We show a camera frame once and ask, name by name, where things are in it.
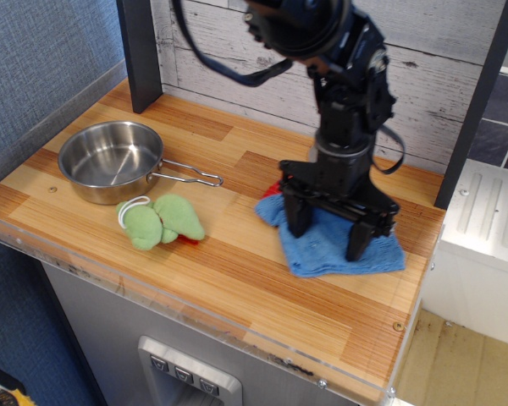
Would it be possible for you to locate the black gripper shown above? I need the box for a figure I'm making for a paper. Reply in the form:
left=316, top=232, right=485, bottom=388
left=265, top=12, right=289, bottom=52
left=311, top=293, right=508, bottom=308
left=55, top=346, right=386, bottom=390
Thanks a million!
left=279, top=146, right=399, bottom=261

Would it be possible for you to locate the blue cloth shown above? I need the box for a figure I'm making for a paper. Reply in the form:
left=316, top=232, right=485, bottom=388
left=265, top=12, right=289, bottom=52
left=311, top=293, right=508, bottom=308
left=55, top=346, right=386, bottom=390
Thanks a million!
left=255, top=194, right=406, bottom=277

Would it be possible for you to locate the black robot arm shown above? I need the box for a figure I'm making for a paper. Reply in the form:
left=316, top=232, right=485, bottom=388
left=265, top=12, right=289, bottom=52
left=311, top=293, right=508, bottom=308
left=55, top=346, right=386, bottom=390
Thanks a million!
left=246, top=1, right=399, bottom=261

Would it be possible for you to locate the white grooved side counter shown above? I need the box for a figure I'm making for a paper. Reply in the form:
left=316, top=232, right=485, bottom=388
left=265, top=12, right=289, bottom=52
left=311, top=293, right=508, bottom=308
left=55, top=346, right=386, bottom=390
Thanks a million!
left=422, top=160, right=508, bottom=343

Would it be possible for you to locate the green plush toy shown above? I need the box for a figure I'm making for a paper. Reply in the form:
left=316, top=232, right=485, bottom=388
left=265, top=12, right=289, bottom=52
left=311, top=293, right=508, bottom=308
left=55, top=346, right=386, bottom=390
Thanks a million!
left=115, top=194, right=205, bottom=250

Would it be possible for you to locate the silver dispenser button panel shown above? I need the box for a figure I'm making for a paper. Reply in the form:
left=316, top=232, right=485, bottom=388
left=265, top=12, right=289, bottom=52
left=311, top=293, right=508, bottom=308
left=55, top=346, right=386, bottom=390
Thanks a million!
left=138, top=336, right=243, bottom=405

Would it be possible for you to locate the stainless steel pot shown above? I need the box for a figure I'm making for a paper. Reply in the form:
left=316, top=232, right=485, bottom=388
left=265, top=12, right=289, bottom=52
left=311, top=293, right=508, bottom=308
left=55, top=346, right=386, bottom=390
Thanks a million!
left=58, top=121, right=224, bottom=205

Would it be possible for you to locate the clear acrylic table guard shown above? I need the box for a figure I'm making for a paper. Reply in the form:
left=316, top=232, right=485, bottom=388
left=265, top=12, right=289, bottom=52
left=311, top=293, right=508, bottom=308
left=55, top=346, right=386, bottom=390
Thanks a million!
left=0, top=200, right=444, bottom=405

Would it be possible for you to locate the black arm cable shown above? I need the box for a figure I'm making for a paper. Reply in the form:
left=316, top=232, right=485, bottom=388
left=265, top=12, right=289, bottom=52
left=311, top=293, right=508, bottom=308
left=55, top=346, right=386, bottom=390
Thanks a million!
left=171, top=0, right=406, bottom=175

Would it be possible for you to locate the right dark shelf post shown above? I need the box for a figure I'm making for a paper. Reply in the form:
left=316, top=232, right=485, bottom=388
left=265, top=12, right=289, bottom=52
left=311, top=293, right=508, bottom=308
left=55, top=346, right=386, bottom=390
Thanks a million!
left=434, top=1, right=508, bottom=210

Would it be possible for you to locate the dark shelf post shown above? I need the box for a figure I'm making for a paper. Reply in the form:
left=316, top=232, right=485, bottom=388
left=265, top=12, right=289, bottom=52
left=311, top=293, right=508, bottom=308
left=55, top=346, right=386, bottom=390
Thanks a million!
left=116, top=0, right=163, bottom=113
left=434, top=1, right=508, bottom=210

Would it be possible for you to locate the left dark shelf post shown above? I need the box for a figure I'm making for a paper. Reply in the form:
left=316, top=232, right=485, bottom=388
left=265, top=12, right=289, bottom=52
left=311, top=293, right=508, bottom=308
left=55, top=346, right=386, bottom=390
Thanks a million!
left=116, top=0, right=163, bottom=113

